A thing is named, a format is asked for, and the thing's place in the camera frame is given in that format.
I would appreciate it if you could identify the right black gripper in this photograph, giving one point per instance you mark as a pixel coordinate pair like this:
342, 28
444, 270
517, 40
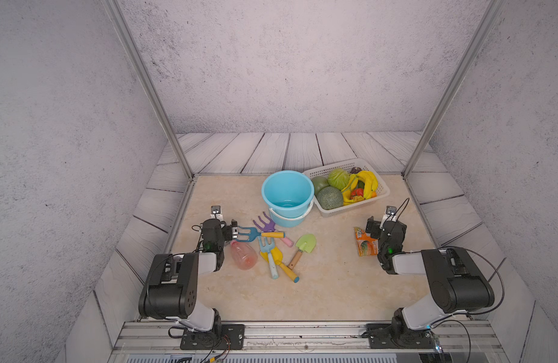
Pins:
375, 224

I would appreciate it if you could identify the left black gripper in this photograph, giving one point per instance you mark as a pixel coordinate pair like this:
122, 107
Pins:
229, 234

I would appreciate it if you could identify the teal fork yellow handle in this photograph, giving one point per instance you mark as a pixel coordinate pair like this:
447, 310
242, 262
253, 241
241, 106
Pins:
249, 234

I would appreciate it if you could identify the green shovel wooden handle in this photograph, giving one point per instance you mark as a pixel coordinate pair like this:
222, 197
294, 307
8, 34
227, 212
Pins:
305, 244

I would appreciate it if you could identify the light blue fork white handle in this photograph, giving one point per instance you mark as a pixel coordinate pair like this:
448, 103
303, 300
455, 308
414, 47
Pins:
266, 245

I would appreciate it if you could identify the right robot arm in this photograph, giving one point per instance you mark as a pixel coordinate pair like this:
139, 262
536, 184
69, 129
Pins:
456, 285

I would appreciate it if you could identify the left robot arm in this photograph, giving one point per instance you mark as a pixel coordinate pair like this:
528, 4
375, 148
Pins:
171, 288

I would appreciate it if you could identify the orange seed packet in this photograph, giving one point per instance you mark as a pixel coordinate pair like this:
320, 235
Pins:
366, 245

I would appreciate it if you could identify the pink spray bottle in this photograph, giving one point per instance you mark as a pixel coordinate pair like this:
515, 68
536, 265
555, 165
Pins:
244, 256

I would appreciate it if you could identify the red pepper toy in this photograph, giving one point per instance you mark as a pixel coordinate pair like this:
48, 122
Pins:
358, 192

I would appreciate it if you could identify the yellow banana bunch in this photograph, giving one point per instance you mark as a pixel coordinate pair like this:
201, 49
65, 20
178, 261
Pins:
364, 179

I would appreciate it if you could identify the white plastic basket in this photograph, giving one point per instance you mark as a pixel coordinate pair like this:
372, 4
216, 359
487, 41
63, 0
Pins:
382, 191

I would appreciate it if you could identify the round green melon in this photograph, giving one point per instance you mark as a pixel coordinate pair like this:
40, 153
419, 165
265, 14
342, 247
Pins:
330, 198

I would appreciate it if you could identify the green cabbage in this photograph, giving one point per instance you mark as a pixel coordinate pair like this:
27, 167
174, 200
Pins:
338, 178

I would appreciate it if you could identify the green apple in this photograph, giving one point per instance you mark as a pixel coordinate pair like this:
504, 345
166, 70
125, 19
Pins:
320, 182

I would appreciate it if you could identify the light blue plastic bucket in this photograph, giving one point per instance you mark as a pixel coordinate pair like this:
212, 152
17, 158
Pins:
289, 196

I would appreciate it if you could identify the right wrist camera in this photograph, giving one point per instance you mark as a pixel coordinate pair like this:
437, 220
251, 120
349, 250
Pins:
390, 212

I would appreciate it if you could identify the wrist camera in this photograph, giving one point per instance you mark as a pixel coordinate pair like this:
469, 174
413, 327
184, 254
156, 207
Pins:
216, 213
390, 212

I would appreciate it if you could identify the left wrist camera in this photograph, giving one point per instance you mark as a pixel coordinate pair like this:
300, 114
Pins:
216, 213

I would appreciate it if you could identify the purple rake pink handle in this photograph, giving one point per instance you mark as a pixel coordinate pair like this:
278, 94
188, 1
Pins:
266, 224

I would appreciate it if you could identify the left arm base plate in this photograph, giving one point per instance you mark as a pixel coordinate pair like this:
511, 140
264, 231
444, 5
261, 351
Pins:
221, 337

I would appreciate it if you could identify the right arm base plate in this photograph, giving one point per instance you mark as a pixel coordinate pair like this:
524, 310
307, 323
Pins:
389, 336

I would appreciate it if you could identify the aluminium front rail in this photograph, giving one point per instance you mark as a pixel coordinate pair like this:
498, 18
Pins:
467, 337

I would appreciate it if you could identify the left aluminium frame post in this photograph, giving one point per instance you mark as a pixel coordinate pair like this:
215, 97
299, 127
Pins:
129, 45

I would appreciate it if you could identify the aluminium frame post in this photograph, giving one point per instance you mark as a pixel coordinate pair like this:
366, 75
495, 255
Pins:
474, 46
129, 45

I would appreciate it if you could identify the right aluminium frame post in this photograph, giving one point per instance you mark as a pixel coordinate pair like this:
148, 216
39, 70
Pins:
474, 46

